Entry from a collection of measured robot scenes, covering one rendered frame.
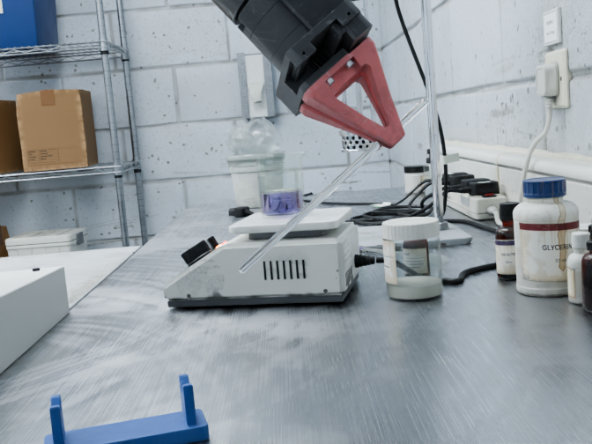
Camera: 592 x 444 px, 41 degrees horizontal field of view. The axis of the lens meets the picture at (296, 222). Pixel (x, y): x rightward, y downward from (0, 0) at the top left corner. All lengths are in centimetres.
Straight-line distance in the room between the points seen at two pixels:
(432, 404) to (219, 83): 277
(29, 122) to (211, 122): 72
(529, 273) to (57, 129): 235
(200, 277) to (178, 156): 242
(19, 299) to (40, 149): 223
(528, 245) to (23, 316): 49
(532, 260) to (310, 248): 22
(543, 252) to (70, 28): 274
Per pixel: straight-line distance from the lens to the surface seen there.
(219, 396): 59
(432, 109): 123
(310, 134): 324
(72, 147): 298
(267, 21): 62
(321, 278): 83
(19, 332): 78
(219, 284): 86
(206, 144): 325
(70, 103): 298
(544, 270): 82
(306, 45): 58
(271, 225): 84
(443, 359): 64
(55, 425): 51
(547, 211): 81
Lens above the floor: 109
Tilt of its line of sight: 7 degrees down
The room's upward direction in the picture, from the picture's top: 5 degrees counter-clockwise
